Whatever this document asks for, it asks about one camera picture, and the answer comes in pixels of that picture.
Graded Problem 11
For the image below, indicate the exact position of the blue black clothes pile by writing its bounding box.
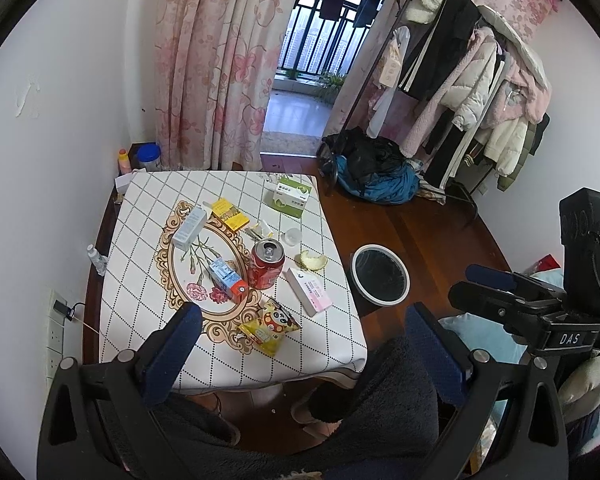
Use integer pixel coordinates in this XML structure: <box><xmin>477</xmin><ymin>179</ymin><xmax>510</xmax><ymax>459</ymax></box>
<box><xmin>316</xmin><ymin>127</ymin><xmax>419</xmax><ymax>205</ymax></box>

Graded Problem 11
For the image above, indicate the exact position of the red soda can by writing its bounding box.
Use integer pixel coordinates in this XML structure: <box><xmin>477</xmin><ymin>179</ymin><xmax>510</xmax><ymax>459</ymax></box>
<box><xmin>248</xmin><ymin>238</ymin><xmax>285</xmax><ymax>290</ymax></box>

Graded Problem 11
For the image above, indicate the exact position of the clear plastic cup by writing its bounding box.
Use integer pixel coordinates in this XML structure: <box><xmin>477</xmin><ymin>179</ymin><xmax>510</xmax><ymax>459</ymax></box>
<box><xmin>283</xmin><ymin>228</ymin><xmax>302</xmax><ymax>247</ymax></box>

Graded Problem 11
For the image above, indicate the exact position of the black wall charger plug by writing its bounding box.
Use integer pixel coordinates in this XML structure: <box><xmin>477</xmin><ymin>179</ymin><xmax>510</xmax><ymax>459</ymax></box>
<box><xmin>53</xmin><ymin>300</ymin><xmax>76</xmax><ymax>321</ymax></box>

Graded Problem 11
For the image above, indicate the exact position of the grey cosmetic carton box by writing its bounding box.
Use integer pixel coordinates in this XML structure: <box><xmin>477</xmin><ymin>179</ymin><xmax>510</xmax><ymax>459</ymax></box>
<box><xmin>171</xmin><ymin>206</ymin><xmax>208</xmax><ymax>252</ymax></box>

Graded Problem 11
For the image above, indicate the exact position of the orange small bottle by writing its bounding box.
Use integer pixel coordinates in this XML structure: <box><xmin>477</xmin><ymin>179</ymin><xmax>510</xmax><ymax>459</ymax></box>
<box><xmin>118</xmin><ymin>148</ymin><xmax>132</xmax><ymax>174</ymax></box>

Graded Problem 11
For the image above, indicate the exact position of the green white tissue box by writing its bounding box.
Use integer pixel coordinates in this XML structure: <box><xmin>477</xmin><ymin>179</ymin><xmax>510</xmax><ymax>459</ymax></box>
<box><xmin>264</xmin><ymin>177</ymin><xmax>311</xmax><ymax>219</ymax></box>

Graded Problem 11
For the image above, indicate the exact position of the pink white medicine box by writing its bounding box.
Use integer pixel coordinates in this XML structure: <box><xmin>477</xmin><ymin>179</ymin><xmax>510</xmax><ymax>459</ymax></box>
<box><xmin>285</xmin><ymin>268</ymin><xmax>332</xmax><ymax>316</ymax></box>

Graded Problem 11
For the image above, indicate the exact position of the clothes rack with coats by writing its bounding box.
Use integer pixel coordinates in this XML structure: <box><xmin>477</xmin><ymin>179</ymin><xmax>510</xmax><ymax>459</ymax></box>
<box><xmin>335</xmin><ymin>0</ymin><xmax>552</xmax><ymax>203</ymax></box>

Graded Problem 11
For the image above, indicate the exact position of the yellow snack bag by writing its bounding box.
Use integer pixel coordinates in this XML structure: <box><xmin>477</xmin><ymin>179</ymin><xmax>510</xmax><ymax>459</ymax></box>
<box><xmin>238</xmin><ymin>298</ymin><xmax>301</xmax><ymax>358</ymax></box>

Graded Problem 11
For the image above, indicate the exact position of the white round trash bin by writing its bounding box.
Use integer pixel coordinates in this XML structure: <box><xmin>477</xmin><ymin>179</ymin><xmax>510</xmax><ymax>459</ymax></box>
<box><xmin>348</xmin><ymin>244</ymin><xmax>411</xmax><ymax>313</ymax></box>

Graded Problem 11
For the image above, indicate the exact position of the blue orange small box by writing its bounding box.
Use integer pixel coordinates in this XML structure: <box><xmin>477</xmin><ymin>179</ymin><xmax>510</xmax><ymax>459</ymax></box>
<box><xmin>209</xmin><ymin>258</ymin><xmax>249</xmax><ymax>304</ymax></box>

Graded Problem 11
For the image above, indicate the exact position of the checked white tablecloth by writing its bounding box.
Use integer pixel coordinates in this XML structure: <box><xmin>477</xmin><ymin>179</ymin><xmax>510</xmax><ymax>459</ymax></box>
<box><xmin>97</xmin><ymin>171</ymin><xmax>367</xmax><ymax>394</ymax></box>

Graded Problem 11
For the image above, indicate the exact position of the clear small bottle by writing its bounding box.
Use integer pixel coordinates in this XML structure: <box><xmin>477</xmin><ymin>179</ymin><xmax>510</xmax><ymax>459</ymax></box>
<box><xmin>86</xmin><ymin>244</ymin><xmax>108</xmax><ymax>276</ymax></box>

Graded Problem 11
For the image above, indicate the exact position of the blue lid jar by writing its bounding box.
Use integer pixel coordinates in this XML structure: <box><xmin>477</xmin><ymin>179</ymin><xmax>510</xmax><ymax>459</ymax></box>
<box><xmin>136</xmin><ymin>143</ymin><xmax>161</xmax><ymax>171</ymax></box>

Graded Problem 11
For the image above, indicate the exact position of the yellow cigarette box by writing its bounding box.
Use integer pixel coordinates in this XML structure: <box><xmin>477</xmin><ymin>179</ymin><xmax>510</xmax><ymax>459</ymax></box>
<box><xmin>211</xmin><ymin>198</ymin><xmax>250</xmax><ymax>232</ymax></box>

